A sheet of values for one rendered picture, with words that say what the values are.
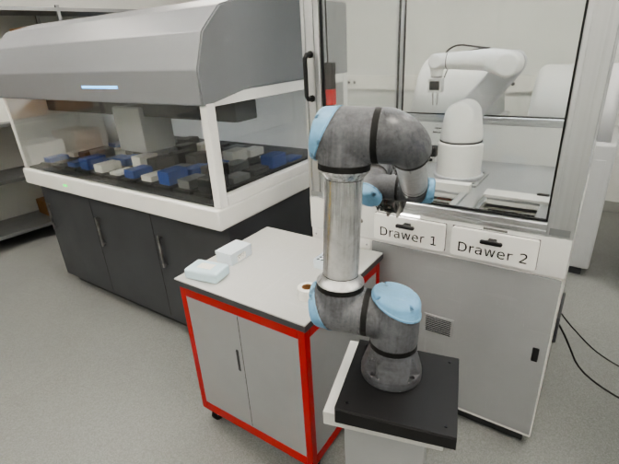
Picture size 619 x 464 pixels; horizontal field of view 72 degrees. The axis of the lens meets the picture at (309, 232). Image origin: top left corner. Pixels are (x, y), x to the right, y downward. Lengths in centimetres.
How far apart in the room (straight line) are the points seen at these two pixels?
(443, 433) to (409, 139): 62
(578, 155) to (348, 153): 84
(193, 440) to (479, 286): 138
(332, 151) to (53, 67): 207
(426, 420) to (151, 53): 174
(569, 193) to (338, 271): 85
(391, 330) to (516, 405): 108
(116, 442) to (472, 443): 154
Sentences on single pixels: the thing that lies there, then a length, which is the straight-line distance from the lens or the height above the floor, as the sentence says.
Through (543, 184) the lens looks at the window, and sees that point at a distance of 158.
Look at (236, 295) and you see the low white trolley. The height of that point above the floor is 76.
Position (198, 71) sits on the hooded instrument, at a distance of 185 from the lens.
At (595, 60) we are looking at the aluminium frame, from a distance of 150.
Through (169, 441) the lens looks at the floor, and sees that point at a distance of 218.
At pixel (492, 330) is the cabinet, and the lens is 184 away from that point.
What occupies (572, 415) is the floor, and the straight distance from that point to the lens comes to 237.
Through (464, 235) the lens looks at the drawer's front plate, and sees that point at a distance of 165.
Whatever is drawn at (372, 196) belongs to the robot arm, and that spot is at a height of 116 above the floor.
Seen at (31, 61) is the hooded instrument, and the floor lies 156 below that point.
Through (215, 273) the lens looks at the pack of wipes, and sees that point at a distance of 164.
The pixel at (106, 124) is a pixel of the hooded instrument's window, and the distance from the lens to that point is 247.
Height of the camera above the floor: 157
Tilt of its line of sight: 24 degrees down
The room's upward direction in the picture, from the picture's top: 3 degrees counter-clockwise
